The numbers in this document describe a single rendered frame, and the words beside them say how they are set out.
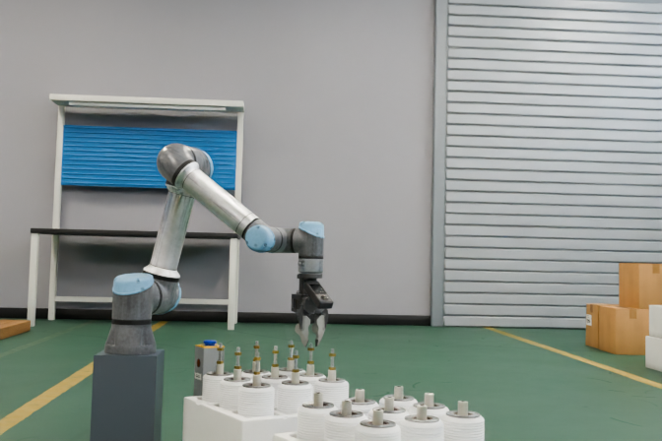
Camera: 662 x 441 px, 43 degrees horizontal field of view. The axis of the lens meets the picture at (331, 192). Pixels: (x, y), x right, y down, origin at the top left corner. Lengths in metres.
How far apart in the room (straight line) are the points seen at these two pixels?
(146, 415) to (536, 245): 5.58
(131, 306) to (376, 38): 5.51
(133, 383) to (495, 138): 5.58
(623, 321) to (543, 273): 1.97
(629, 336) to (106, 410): 4.04
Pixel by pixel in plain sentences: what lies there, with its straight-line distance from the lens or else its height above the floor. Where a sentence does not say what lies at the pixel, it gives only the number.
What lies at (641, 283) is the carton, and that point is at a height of 0.46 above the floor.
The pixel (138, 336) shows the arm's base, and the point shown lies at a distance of 2.54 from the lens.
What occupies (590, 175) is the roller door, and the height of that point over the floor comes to 1.38.
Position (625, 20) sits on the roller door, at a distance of 8.27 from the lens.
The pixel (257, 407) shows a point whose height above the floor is 0.20.
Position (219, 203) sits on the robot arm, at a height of 0.74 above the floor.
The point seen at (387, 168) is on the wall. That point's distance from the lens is 7.52.
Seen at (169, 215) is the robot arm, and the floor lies 0.72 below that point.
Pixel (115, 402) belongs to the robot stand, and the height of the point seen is 0.17.
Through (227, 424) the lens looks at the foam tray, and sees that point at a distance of 2.28.
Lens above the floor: 0.60
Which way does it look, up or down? 4 degrees up
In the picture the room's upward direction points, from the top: 1 degrees clockwise
